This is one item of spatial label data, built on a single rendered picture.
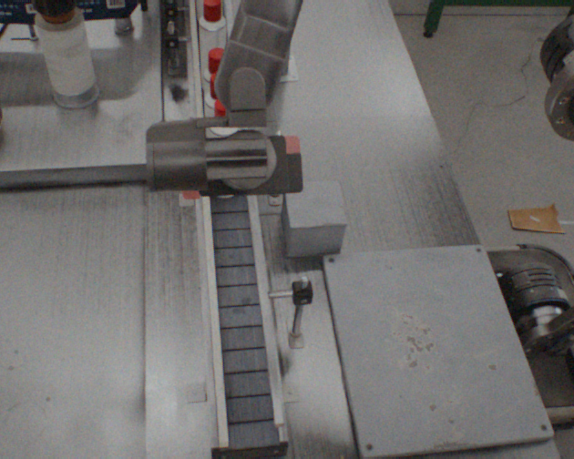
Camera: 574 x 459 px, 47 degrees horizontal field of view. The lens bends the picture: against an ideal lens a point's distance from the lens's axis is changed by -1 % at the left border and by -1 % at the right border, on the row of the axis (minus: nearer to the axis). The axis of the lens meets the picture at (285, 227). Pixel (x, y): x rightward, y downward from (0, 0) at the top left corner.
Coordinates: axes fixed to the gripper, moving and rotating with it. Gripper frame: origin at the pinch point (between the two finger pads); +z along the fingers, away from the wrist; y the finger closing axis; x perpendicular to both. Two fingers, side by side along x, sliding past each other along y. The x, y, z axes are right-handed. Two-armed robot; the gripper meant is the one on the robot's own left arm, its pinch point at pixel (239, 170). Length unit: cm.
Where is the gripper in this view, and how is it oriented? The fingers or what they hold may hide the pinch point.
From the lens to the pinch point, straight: 84.8
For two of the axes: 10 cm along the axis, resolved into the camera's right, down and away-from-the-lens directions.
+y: -9.9, 0.6, -1.1
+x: 0.6, 10.0, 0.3
